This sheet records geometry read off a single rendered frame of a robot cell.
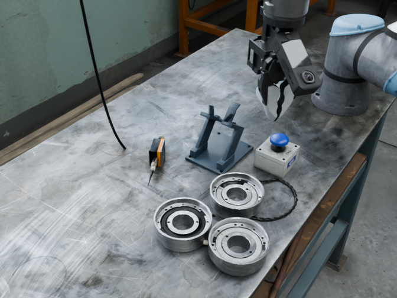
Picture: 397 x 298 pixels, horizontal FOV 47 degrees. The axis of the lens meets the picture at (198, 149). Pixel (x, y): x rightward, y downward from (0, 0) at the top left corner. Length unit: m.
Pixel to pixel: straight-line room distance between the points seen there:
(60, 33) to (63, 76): 0.24
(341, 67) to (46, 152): 0.72
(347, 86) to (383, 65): 0.14
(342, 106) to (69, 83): 1.84
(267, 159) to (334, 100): 0.31
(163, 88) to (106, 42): 1.60
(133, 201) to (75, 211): 0.11
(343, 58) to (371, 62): 0.08
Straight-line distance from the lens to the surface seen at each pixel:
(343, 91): 1.19
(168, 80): 1.31
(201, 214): 0.84
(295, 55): 0.79
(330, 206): 1.31
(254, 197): 0.88
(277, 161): 0.96
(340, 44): 1.15
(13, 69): 2.46
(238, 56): 1.45
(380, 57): 1.09
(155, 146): 0.98
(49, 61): 2.58
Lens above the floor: 1.43
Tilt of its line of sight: 37 degrees down
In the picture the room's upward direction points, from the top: 1 degrees clockwise
